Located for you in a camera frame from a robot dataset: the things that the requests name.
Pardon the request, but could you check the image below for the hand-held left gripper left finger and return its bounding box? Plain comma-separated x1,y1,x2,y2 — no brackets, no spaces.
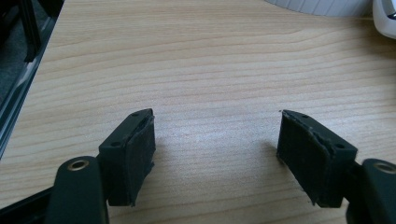
97,107,157,207

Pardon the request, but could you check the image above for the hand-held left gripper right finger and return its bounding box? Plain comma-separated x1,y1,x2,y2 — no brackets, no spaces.
276,109,359,209

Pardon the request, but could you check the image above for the black metal frame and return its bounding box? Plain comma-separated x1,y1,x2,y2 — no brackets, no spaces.
0,0,65,160

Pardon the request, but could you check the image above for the white rounded appliance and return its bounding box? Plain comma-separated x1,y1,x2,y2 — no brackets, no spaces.
372,0,396,40

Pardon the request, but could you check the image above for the white ribbed container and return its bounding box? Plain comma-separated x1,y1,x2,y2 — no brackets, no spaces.
264,0,374,18

